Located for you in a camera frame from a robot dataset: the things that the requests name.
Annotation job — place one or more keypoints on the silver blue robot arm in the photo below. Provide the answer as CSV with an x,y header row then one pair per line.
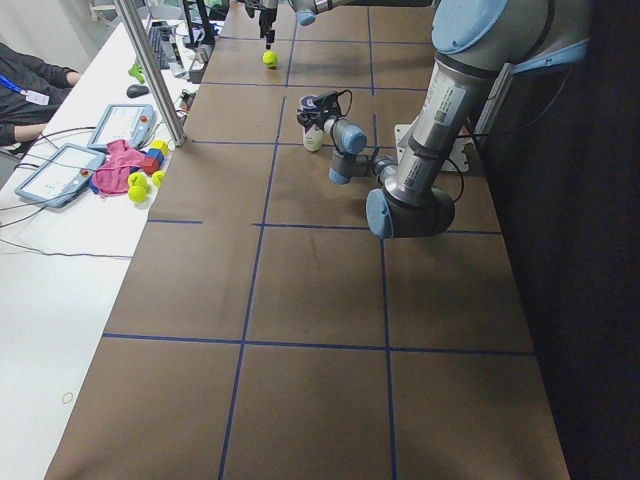
x,y
307,11
473,40

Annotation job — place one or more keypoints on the yellow cube block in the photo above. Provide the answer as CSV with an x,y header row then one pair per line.
x,y
161,146

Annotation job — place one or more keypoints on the pink cloth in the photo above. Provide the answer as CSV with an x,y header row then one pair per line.
x,y
111,179

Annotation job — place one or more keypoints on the red cube block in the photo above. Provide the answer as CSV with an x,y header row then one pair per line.
x,y
149,165

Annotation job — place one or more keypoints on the blue cube block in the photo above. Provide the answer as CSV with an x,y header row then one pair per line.
x,y
156,154

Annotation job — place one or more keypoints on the tennis ball beside cloth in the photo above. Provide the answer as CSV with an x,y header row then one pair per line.
x,y
138,179

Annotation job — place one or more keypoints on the black keyboard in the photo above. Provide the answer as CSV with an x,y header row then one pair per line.
x,y
154,36

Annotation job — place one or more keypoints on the black computer mouse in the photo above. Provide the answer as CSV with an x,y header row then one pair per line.
x,y
136,91

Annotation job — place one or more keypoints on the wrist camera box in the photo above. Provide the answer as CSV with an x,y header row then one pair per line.
x,y
327,101

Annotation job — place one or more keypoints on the lower teach pendant tablet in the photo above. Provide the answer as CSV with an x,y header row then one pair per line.
x,y
62,177

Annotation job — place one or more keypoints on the teach pendant tablet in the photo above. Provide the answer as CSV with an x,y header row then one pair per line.
x,y
130,122
62,177

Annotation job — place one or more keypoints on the yellow tennis ball by post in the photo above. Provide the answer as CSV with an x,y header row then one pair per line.
x,y
157,178

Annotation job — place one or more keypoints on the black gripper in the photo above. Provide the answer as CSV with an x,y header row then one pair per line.
x,y
315,121
266,18

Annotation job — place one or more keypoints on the upper teach pendant tablet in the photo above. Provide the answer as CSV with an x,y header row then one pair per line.
x,y
130,122

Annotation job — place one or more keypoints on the seated person in black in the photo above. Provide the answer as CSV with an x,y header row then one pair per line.
x,y
32,91

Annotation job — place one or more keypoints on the clear tennis ball can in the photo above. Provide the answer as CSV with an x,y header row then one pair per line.
x,y
312,141

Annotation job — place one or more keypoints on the aluminium frame post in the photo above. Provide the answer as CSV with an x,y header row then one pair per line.
x,y
144,54

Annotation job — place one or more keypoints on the green plastic tool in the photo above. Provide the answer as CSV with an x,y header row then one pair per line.
x,y
136,72

